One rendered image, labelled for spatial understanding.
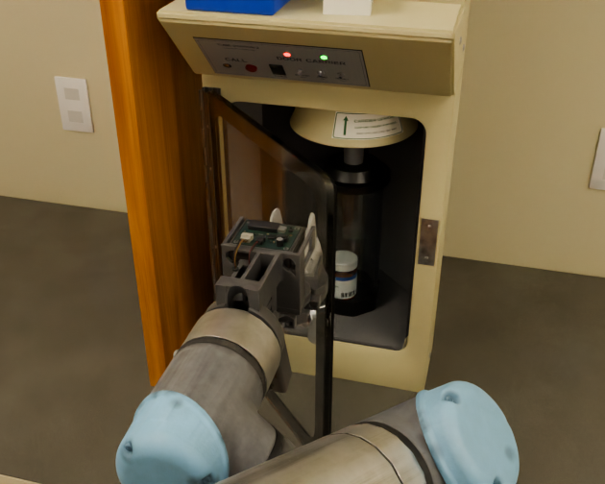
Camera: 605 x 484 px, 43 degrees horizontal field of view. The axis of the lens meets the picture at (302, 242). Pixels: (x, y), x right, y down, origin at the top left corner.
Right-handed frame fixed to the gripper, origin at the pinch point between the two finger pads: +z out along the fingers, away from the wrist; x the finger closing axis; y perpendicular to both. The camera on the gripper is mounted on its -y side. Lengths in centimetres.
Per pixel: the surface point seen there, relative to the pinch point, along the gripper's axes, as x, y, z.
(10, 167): 84, -31, 65
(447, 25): -11.8, 20.0, 12.6
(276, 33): 5.9, 18.4, 11.1
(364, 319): -2.3, -29.4, 27.7
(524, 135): -23, -12, 65
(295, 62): 5.0, 13.9, 15.5
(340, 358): 0.0, -33.0, 22.0
